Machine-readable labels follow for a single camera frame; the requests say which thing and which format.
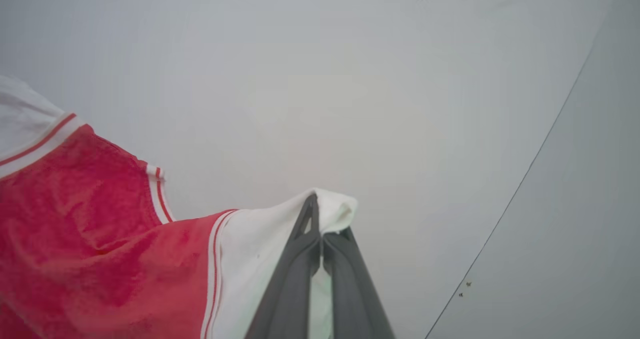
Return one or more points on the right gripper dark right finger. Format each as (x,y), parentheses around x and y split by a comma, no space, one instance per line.
(357,299)

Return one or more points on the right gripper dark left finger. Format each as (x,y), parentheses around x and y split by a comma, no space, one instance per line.
(290,299)

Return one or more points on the red and white shirt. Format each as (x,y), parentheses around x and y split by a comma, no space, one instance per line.
(100,239)

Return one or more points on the light grey wall panel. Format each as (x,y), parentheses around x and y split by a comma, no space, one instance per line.
(575,229)

